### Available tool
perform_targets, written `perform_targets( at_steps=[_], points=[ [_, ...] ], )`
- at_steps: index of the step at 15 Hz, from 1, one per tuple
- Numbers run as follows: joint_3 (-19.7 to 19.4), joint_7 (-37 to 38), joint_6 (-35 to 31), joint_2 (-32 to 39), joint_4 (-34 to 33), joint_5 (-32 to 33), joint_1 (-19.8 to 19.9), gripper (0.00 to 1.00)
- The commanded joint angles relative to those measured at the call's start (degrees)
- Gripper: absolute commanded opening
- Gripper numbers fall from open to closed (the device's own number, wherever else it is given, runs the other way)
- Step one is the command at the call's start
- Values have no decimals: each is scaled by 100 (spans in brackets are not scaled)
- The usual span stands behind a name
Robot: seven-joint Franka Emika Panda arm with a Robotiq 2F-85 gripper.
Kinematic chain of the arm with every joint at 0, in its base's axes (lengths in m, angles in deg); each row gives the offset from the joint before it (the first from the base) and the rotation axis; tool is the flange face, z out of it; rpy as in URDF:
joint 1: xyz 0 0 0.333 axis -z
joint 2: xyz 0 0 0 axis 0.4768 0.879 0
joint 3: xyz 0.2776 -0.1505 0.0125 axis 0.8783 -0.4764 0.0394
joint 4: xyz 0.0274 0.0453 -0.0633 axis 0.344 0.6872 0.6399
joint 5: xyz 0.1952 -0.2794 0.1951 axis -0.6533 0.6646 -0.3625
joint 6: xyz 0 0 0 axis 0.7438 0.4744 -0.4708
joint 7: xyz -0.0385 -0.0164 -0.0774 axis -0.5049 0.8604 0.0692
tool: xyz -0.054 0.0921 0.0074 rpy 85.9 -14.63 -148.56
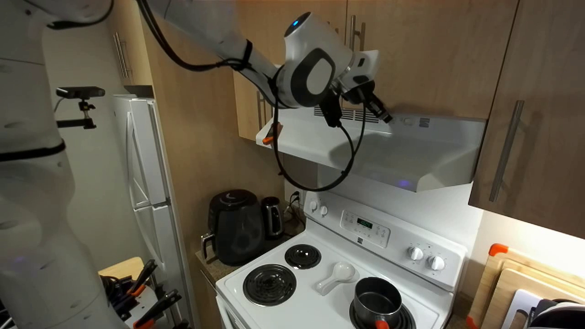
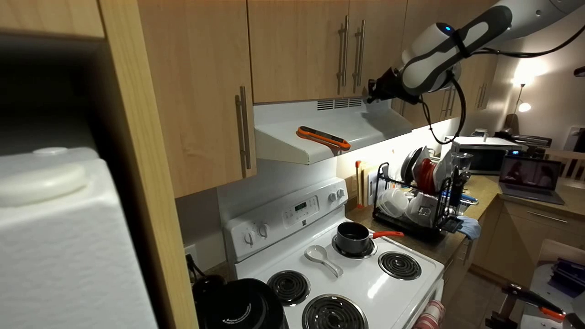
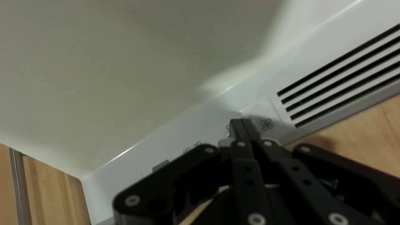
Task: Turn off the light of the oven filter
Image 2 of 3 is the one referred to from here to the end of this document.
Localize red bowl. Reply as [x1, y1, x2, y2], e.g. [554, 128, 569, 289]
[414, 155, 439, 196]

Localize white plate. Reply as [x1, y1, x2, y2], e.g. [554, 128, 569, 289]
[434, 148, 461, 194]

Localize red white striped towel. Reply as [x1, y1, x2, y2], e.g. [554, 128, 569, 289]
[412, 298, 448, 329]

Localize open laptop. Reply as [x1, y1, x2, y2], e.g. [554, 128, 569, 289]
[498, 154, 567, 207]

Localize large black coil burner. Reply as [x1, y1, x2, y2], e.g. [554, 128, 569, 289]
[331, 234, 379, 260]
[300, 292, 370, 329]

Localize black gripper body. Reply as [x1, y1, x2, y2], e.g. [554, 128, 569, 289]
[379, 66, 421, 106]

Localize dark blue box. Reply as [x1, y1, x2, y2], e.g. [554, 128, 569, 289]
[547, 256, 585, 298]

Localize white round lid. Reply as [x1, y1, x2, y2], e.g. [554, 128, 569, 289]
[0, 159, 92, 208]

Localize single-door wooden wall cabinet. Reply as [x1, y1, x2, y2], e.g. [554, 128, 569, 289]
[138, 0, 260, 199]

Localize small black coil burner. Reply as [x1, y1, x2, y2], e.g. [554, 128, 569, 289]
[266, 269, 311, 307]
[377, 250, 425, 281]

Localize tall wooden side panel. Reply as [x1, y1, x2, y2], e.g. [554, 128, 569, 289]
[97, 0, 200, 329]

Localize deep wooden cabinet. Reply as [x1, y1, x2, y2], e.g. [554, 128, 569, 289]
[0, 0, 106, 40]

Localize black kettle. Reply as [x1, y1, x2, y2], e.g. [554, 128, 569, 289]
[191, 272, 289, 329]

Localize white side table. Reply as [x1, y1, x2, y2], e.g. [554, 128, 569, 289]
[529, 238, 585, 329]

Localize black orange stand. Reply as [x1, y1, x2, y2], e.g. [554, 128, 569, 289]
[485, 280, 585, 329]

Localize white microwave oven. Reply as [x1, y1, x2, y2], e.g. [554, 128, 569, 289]
[452, 133, 529, 177]

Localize white fridge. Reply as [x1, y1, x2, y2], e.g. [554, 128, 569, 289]
[0, 144, 161, 329]

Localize white plastic container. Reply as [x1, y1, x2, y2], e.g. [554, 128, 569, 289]
[381, 185, 441, 225]

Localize orange black hand tool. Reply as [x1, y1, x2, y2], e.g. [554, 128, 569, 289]
[295, 124, 355, 155]

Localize dark pot orange handle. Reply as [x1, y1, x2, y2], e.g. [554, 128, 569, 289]
[333, 219, 408, 258]

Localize black wire dish rack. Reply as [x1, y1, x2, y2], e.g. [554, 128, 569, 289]
[372, 159, 474, 245]

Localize white spoon rest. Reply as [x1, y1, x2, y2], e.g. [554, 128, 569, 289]
[302, 243, 346, 280]

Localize wooden board orange grip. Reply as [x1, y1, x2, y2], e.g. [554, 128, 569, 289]
[353, 159, 366, 208]

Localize lit floor lamp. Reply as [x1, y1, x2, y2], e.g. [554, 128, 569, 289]
[514, 80, 536, 117]

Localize white electric stove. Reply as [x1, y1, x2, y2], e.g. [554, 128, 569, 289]
[222, 177, 447, 329]

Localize dark frying pan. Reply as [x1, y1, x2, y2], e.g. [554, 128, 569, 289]
[399, 146, 426, 186]

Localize white range hood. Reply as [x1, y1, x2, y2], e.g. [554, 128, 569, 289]
[253, 95, 417, 168]

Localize blue cloth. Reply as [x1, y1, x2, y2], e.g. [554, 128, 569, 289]
[456, 216, 483, 241]

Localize wooden peninsula base cabinet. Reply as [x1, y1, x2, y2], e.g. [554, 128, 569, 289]
[468, 194, 585, 291]

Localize wooden drawer base cabinet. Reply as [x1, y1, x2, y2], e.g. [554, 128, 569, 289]
[439, 234, 481, 307]

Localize short two-door wooden cabinet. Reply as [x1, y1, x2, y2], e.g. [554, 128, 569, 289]
[245, 0, 410, 106]

